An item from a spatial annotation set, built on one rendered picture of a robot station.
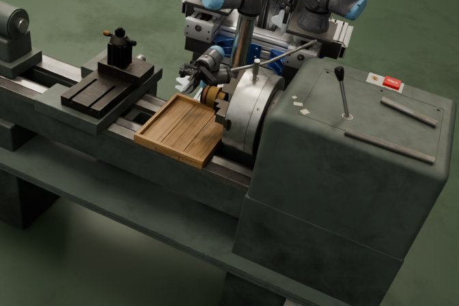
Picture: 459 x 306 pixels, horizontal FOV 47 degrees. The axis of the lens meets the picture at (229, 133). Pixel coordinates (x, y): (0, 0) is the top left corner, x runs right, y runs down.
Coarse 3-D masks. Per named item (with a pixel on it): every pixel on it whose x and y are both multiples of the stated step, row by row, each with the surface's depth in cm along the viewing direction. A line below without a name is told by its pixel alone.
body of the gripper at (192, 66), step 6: (192, 60) 218; (198, 60) 216; (180, 66) 210; (186, 66) 210; (192, 66) 211; (198, 66) 216; (204, 66) 216; (180, 72) 210; (186, 72) 208; (198, 72) 208; (198, 78) 210; (192, 84) 210; (198, 84) 213
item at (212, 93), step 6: (204, 90) 200; (210, 90) 199; (216, 90) 199; (204, 96) 200; (210, 96) 199; (216, 96) 198; (222, 96) 199; (228, 96) 203; (204, 102) 201; (210, 102) 199
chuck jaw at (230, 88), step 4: (240, 72) 198; (244, 72) 198; (240, 76) 198; (232, 80) 199; (236, 80) 199; (224, 84) 200; (232, 84) 199; (236, 84) 199; (224, 88) 200; (228, 88) 199; (232, 88) 199; (228, 92) 199; (232, 92) 199
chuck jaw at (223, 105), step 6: (216, 102) 196; (222, 102) 196; (228, 102) 197; (216, 108) 193; (222, 108) 193; (216, 114) 189; (222, 114) 189; (216, 120) 190; (222, 120) 189; (228, 120) 187; (228, 126) 188
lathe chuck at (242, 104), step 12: (264, 72) 192; (240, 84) 186; (252, 84) 186; (264, 84) 186; (240, 96) 184; (252, 96) 184; (228, 108) 185; (240, 108) 184; (252, 108) 183; (240, 120) 184; (228, 132) 189; (240, 132) 186; (228, 144) 195; (240, 144) 190
